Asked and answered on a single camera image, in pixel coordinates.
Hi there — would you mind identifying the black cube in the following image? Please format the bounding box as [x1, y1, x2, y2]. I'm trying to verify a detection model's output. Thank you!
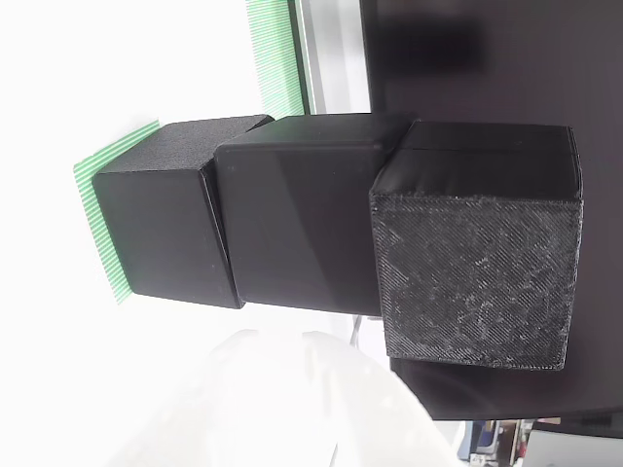
[91, 114, 276, 310]
[368, 120, 584, 374]
[212, 112, 421, 316]

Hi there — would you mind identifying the green striped paper square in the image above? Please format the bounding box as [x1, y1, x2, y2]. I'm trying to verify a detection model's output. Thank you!
[245, 0, 313, 114]
[72, 119, 162, 306]

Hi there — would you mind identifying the dark flat panel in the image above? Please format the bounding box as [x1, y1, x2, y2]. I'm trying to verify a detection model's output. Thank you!
[358, 0, 623, 422]

